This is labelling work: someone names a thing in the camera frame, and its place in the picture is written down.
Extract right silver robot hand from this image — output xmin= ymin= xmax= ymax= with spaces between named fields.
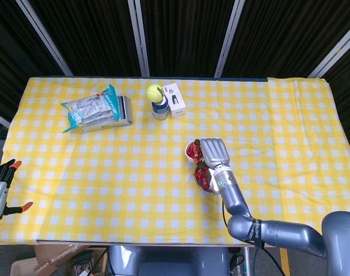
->
xmin=192 ymin=137 xmax=231 ymax=170

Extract small metal bowl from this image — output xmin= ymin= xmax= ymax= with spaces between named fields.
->
xmin=193 ymin=162 xmax=222 ymax=193

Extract white paper cup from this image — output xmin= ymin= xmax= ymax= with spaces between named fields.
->
xmin=185 ymin=140 xmax=204 ymax=163

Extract small white carton box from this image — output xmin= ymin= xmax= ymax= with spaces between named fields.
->
xmin=163 ymin=82 xmax=187 ymax=118

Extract blue drink can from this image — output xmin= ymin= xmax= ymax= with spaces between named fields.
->
xmin=151 ymin=96 xmax=169 ymax=121

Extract tan cardboard box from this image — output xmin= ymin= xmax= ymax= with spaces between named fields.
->
xmin=10 ymin=257 xmax=39 ymax=276

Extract brown cardboard sheet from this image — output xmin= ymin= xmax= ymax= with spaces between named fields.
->
xmin=33 ymin=244 xmax=91 ymax=274

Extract yellow tennis ball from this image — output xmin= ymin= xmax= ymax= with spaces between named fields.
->
xmin=146 ymin=83 xmax=166 ymax=103

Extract dark framed items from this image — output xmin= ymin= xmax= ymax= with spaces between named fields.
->
xmin=70 ymin=250 xmax=106 ymax=276

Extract yellow white checked tablecloth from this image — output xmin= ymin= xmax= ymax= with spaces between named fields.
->
xmin=0 ymin=76 xmax=350 ymax=247

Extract silver cardboard box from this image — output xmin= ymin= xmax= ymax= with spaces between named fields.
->
xmin=82 ymin=95 xmax=135 ymax=133

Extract metal stand leg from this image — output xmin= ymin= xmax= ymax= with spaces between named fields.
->
xmin=243 ymin=246 xmax=253 ymax=276

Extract grey robot torso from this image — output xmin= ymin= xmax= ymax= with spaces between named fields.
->
xmin=107 ymin=244 xmax=230 ymax=276

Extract teal silver snack bag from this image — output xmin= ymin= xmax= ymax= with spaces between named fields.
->
xmin=60 ymin=83 xmax=120 ymax=135

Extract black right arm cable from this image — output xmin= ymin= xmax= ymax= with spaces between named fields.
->
xmin=222 ymin=200 xmax=287 ymax=276

